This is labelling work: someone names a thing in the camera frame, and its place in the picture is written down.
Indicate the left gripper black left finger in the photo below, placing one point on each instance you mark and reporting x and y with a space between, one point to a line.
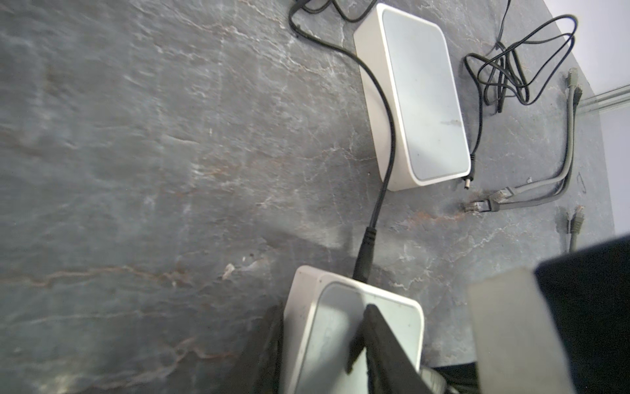
259 369

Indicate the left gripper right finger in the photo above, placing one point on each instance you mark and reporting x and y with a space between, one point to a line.
389 369

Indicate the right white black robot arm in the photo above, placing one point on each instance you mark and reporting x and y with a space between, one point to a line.
562 327

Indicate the white network switch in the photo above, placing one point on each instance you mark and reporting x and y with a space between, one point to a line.
411 97
321 316

